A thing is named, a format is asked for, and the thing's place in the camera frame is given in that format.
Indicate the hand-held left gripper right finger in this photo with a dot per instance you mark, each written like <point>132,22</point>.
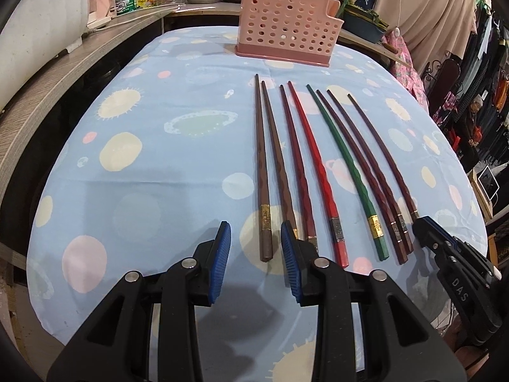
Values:
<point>290,262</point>

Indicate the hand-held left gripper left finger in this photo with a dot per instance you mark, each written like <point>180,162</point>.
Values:
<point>222,262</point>

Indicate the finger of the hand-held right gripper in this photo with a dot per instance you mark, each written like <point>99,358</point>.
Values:
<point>425,234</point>
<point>443,230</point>

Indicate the maroon chopstick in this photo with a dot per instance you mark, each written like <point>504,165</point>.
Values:
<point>399,246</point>
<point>408,238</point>
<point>406,199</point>

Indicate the green chopstick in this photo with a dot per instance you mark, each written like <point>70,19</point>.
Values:
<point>375,226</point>

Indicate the dark red chopstick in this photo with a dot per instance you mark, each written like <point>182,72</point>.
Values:
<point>296,167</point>

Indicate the brown chopstick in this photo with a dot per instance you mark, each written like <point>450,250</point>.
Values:
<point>278,155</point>
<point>261,159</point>

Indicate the pink perforated utensil basket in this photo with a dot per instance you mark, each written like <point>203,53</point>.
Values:
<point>286,24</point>

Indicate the white framed screen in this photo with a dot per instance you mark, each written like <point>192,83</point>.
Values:
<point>488,183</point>

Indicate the light blue dotted tablecloth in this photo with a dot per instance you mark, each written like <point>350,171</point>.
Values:
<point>159,167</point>

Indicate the dark red chair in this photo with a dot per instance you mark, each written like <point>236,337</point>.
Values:
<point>447,79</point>

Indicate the pink floral cloth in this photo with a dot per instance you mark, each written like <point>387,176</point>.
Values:
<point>407,71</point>

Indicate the rack of hanging clothes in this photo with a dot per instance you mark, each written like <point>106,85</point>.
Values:
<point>493,59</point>

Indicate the blue plastic basin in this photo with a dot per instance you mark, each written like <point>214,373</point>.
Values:
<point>364,26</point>

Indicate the beige curtain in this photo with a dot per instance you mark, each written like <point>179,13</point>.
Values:
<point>429,8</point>

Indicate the grey wooden counter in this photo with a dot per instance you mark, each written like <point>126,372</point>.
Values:
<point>59,83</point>

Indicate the white plastic tub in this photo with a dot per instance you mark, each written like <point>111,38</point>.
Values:
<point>35,36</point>

